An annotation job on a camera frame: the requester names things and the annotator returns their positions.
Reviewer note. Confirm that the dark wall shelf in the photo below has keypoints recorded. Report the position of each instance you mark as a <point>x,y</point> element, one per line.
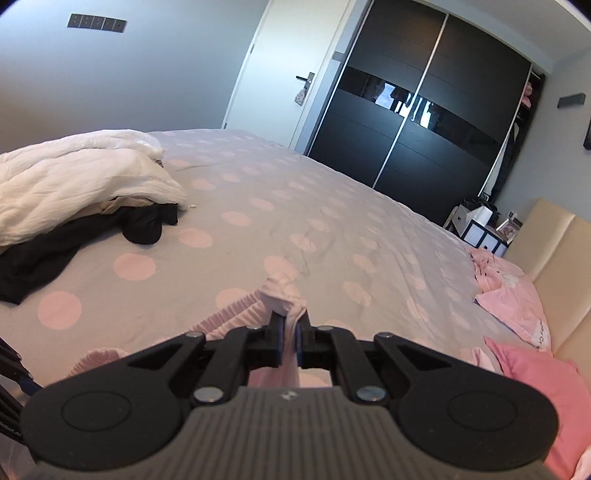
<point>571,101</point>

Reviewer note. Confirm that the white paper bag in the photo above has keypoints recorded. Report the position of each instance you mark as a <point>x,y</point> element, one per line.
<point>480,216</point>

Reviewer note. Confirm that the white crinkled garment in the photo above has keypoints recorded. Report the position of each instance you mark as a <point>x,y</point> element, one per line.
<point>69,180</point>

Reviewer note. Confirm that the black sliding door wardrobe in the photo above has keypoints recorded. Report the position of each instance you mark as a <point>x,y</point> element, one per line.
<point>415,138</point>

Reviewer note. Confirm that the light pink printed pillow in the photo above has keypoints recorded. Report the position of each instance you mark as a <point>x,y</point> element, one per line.
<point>512,295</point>

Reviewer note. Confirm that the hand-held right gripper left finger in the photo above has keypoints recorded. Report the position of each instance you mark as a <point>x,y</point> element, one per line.
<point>221,350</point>

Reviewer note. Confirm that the grey polka dot duvet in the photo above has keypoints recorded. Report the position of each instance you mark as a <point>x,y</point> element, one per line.
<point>300,217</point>

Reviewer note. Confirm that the white bedside cabinet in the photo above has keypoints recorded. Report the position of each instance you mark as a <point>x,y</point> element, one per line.
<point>480,240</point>

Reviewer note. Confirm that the beige garment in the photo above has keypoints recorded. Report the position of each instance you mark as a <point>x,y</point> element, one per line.
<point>115,205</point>

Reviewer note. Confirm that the pink ruffled garment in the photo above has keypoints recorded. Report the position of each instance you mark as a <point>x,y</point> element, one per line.
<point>281,295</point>

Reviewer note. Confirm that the black garment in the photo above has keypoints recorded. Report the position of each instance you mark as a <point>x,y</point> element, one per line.
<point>69,244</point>

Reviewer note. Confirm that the hanging clothes beside wardrobe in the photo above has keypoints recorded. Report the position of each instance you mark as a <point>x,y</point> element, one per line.
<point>517,138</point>

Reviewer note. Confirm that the photo frame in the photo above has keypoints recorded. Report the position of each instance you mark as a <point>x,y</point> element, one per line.
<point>508,230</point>

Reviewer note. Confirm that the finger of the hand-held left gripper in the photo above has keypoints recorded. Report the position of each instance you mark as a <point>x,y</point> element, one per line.
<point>18,369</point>

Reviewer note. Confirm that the dark pink pillow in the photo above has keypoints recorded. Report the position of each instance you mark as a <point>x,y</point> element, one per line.
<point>545,392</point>

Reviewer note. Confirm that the white room door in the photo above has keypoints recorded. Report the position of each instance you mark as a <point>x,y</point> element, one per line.
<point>277,64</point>

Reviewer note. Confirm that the cream padded headboard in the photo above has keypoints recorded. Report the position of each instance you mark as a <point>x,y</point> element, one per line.
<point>558,258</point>

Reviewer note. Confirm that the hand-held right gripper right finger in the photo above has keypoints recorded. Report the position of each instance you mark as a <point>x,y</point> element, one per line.
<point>341,350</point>

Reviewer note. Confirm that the grey wall switch panel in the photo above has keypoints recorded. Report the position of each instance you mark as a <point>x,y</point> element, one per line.
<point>97,23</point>

